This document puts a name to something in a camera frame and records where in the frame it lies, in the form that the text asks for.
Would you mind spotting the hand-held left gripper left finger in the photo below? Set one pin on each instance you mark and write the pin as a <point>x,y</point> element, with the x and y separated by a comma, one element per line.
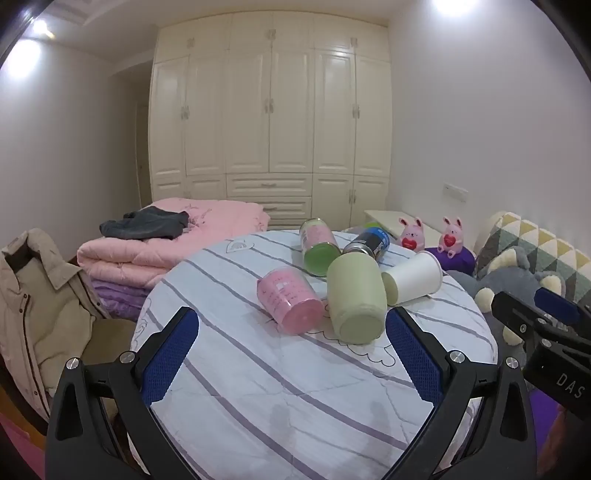
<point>170,362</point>

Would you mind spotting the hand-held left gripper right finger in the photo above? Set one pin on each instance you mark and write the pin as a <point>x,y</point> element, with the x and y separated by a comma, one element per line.
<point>415,362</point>

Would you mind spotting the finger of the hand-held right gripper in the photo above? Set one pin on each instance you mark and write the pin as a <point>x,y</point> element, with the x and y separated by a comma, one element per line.
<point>512,311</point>
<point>561,302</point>

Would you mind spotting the white paper cup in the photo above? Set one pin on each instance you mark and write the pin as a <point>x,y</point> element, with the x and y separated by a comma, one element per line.
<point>413,279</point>

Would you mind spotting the light green cup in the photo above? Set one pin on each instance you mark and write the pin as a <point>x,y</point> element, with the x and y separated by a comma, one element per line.
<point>355,295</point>

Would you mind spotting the pink plastic cup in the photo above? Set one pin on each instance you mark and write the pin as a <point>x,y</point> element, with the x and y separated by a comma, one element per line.
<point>288,297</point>

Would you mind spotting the black and blue cup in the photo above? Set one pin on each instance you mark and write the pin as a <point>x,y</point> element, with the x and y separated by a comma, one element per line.
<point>369,242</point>

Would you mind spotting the small green cup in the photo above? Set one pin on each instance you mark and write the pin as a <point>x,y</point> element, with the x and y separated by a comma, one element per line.
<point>372,225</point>

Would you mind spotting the clear cup with green lid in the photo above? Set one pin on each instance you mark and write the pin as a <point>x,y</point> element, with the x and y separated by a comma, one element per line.
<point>318,249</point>

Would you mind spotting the grey plush toy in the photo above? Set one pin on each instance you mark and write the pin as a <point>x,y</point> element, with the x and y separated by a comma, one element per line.
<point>508,279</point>

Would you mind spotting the purple cloth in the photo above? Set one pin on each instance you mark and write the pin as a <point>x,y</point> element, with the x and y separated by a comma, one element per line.
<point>547,434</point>

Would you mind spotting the triangle patterned pillow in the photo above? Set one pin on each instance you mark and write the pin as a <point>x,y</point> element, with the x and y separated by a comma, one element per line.
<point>535,240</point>

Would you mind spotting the purple cushion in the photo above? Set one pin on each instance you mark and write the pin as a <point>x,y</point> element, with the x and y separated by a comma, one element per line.
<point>455,263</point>

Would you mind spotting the purple folded blanket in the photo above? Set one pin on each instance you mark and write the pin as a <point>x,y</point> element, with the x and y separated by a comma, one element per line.
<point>120,295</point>

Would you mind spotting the pink bunny toy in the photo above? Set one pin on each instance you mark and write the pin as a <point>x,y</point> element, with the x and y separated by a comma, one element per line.
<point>411,235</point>
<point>450,237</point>

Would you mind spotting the pink folded quilt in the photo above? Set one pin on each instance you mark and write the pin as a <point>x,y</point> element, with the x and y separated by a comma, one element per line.
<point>138,258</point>

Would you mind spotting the striped white tablecloth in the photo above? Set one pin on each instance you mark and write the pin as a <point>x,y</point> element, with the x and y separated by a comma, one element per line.
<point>277,392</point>

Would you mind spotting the dark grey garment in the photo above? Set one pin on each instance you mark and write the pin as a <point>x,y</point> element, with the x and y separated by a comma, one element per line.
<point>143,224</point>

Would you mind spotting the beige jacket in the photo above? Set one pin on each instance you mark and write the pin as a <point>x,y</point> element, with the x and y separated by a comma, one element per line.
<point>37,314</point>

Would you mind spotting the cream wardrobe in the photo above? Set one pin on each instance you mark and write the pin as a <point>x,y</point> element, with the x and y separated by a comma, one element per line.
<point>272,129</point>

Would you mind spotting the ceiling light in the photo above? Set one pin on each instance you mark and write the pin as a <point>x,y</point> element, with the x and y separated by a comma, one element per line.
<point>450,5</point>
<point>40,28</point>

